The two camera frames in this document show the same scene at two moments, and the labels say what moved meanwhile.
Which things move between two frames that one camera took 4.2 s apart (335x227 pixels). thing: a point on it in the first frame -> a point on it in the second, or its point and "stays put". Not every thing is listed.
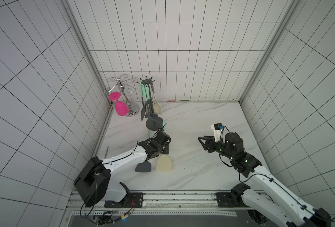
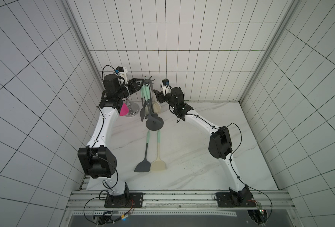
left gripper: [166, 149] -> [135, 85]
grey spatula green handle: [146, 166] stays put
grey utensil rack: [154, 122] stays put
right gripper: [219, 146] -> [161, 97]
